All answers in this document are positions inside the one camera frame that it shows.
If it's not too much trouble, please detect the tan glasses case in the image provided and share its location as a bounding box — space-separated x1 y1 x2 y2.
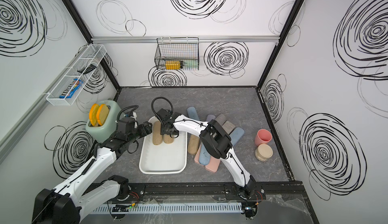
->
163 135 174 144
188 134 200 155
152 120 163 146

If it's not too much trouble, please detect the tan glasses case front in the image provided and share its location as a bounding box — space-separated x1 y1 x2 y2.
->
163 135 174 144

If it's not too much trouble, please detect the purple glasses case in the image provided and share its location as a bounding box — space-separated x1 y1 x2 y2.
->
206 114 216 122

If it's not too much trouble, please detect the blue glasses case front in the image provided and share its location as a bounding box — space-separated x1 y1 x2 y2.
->
198 144 211 166

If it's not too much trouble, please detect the blue glasses case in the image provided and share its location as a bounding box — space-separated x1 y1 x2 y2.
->
187 106 200 121
230 127 245 146
198 144 211 166

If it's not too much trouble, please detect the grey fabric glasses case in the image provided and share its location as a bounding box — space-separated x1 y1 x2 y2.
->
215 114 227 126

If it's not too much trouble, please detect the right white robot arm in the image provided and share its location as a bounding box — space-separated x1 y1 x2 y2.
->
154 109 256 199

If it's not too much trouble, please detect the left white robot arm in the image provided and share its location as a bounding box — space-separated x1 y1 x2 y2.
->
31 117 153 224

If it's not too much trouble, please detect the white plastic storage tray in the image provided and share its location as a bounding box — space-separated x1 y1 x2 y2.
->
139 132 188 174

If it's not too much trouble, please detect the pink glasses case left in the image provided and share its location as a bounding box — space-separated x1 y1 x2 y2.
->
194 148 202 166

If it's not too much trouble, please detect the pink glasses case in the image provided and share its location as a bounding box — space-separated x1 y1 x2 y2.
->
194 148 202 166
205 156 220 173

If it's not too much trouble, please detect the grey marble glasses case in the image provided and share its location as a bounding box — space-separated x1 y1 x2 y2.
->
222 120 236 135

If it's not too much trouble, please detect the pink glasses case right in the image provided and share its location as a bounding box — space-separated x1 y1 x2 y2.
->
205 156 220 173

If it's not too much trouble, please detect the mint green toaster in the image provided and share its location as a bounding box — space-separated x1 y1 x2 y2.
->
85 100 121 143

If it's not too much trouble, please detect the right yellow toast slice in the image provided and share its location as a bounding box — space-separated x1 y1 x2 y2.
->
96 104 110 126

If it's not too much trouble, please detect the yellow toast slice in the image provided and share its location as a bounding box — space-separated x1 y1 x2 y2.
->
96 104 110 126
89 104 100 127

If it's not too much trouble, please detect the left yellow toast slice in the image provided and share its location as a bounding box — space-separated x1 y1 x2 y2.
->
89 104 100 127

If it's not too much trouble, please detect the yellow box in basket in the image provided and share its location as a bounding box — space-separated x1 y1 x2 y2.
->
165 60 183 70

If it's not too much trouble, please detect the green item in basket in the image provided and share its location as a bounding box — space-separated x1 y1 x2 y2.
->
182 59 199 70

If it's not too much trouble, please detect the black remote control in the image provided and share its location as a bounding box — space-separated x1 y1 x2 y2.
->
77 64 97 75

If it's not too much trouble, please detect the pink cup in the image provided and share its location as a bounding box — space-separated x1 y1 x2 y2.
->
255 129 272 147

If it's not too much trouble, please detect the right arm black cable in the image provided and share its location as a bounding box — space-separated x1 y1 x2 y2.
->
151 96 174 122

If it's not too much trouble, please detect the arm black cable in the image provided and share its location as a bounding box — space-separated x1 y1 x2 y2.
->
151 96 174 122
116 105 140 125

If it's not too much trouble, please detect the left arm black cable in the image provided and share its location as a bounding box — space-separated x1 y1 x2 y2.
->
116 105 140 125

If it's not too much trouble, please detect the black wire wall basket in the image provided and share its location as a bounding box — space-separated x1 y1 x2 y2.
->
154 37 200 70

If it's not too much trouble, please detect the white wire wall shelf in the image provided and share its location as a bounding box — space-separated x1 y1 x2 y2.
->
46 44 107 106

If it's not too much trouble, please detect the grey slotted cable duct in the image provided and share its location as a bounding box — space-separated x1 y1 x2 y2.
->
92 202 243 214

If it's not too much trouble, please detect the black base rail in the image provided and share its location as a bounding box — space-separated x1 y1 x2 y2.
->
102 182 310 212

